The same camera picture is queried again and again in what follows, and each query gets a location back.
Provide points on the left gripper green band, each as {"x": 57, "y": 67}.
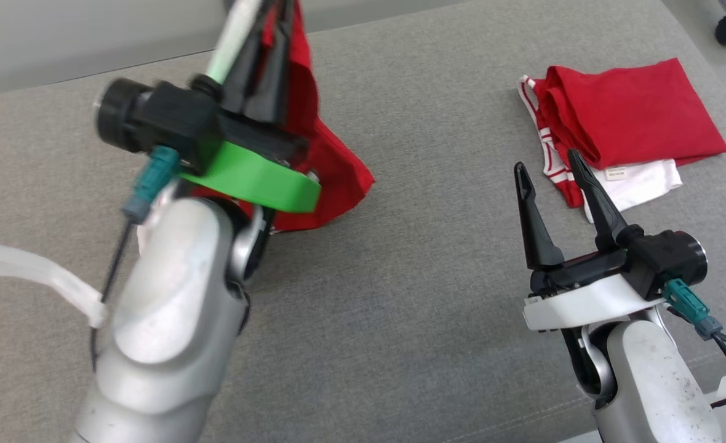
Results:
{"x": 258, "y": 181}

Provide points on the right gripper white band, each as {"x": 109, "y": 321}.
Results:
{"x": 584, "y": 301}

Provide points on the red white printed T-shirt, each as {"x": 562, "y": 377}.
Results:
{"x": 634, "y": 111}
{"x": 338, "y": 178}

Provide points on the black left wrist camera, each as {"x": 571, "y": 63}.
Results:
{"x": 166, "y": 120}

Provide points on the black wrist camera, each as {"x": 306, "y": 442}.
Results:
{"x": 667, "y": 258}
{"x": 166, "y": 120}

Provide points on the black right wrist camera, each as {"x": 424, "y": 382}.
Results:
{"x": 667, "y": 258}

